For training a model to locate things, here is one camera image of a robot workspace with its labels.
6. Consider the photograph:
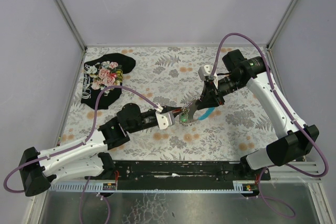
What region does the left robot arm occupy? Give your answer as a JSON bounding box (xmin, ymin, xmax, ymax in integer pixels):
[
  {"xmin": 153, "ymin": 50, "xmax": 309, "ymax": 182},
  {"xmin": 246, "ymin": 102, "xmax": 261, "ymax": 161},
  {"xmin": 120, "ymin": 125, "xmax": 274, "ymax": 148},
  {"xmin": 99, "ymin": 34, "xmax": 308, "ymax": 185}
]
[{"xmin": 19, "ymin": 103, "xmax": 182, "ymax": 197}]

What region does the white cable duct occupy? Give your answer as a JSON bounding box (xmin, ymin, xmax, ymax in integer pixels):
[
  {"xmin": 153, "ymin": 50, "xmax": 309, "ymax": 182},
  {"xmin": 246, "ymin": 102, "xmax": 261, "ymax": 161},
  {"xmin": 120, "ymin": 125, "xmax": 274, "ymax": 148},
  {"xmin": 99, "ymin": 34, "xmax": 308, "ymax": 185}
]
[{"xmin": 49, "ymin": 181, "xmax": 257, "ymax": 195}]

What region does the black floral cloth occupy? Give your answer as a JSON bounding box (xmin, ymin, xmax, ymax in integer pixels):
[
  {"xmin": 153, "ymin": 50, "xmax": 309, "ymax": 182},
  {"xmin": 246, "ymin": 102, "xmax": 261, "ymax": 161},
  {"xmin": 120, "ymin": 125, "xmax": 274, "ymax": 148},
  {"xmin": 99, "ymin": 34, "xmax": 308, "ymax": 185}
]
[{"xmin": 81, "ymin": 53, "xmax": 136, "ymax": 109}]

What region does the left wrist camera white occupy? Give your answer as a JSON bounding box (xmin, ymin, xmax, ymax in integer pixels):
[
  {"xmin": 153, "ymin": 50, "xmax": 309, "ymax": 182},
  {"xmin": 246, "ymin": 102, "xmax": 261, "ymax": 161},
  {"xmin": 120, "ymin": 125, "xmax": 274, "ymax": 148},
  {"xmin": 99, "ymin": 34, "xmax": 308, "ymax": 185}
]
[{"xmin": 155, "ymin": 103, "xmax": 175, "ymax": 130}]

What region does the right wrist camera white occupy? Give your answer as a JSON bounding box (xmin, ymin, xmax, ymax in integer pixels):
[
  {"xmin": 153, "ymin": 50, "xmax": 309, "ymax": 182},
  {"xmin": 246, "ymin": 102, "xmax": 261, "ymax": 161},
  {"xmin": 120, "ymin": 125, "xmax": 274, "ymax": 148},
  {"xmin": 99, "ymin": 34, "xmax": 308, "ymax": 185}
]
[{"xmin": 198, "ymin": 65, "xmax": 218, "ymax": 88}]

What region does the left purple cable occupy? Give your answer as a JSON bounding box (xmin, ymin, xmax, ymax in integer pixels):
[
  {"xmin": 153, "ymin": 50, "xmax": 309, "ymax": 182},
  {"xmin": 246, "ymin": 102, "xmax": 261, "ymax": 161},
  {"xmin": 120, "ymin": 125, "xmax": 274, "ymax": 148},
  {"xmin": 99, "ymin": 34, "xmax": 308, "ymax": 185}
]
[{"xmin": 3, "ymin": 85, "xmax": 161, "ymax": 195}]

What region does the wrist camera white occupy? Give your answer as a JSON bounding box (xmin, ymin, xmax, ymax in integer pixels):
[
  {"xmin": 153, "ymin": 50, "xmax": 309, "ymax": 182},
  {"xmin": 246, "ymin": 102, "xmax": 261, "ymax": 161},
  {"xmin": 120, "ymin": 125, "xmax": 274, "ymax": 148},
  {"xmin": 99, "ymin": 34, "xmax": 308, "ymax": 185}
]
[
  {"xmin": 155, "ymin": 103, "xmax": 175, "ymax": 130},
  {"xmin": 198, "ymin": 65, "xmax": 218, "ymax": 88}
]

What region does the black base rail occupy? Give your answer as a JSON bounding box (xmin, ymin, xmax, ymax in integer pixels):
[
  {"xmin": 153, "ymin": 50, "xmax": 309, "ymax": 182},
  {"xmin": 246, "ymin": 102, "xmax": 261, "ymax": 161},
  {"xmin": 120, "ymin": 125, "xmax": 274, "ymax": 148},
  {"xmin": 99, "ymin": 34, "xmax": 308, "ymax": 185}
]
[{"xmin": 83, "ymin": 159, "xmax": 271, "ymax": 191}]

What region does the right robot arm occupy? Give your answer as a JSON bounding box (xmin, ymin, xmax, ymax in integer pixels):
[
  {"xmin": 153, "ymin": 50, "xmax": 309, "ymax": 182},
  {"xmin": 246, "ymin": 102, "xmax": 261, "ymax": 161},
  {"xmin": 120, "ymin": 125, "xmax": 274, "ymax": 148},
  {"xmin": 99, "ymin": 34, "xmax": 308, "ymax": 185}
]
[{"xmin": 189, "ymin": 50, "xmax": 319, "ymax": 170}]

